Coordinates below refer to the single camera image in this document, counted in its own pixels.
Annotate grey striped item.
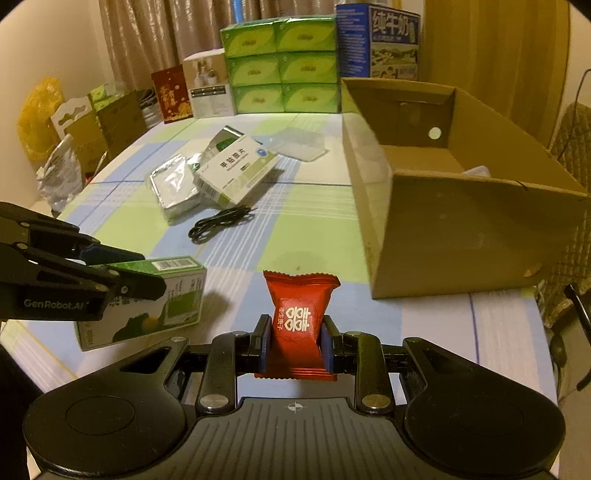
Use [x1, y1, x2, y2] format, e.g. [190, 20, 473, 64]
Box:
[139, 88, 163, 128]

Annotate stack of green tissue packs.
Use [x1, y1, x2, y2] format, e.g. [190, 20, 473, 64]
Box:
[219, 14, 342, 115]

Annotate red candy packet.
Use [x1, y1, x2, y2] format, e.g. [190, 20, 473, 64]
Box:
[254, 270, 341, 383]

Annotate white product box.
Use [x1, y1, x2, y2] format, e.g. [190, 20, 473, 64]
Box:
[181, 51, 236, 119]

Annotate yellow plastic bag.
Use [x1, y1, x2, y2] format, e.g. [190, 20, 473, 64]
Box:
[17, 76, 65, 162]

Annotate brown carton with white handle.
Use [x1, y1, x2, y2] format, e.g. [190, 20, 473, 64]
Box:
[50, 95, 112, 178]

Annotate red gift box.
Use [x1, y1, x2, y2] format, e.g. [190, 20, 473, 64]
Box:
[151, 65, 195, 125]

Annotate clear plastic container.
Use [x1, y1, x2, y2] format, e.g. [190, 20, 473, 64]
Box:
[268, 128, 328, 162]

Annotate small green white box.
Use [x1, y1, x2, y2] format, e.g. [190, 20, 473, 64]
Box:
[89, 84, 115, 110]

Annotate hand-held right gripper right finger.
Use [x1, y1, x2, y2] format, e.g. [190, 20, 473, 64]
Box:
[322, 315, 481, 415]

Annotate crumpled silver foil bag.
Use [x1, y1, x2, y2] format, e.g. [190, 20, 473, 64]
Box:
[39, 134, 86, 213]

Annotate silver foil pouch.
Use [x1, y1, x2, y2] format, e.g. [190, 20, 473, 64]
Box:
[147, 154, 204, 224]

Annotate blue milk carton case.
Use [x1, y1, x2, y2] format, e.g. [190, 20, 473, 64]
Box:
[336, 2, 422, 83]

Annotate green and white carton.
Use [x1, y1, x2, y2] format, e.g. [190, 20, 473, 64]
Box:
[74, 256, 208, 352]

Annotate plain brown carton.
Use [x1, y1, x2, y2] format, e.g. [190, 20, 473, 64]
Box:
[95, 90, 148, 151]

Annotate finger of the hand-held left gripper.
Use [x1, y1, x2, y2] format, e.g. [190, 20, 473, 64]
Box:
[0, 202, 145, 268]
[0, 242, 167, 306]

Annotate brown cardboard box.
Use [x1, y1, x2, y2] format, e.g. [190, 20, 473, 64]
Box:
[341, 78, 591, 301]

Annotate coiled black cable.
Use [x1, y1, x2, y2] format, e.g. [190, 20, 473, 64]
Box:
[188, 205, 257, 244]

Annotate white medicine box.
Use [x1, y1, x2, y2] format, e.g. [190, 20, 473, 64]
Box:
[191, 136, 280, 207]

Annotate beige curtain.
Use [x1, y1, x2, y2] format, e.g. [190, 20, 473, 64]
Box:
[97, 0, 352, 93]

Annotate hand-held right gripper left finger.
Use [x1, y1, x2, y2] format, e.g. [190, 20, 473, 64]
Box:
[110, 315, 273, 415]

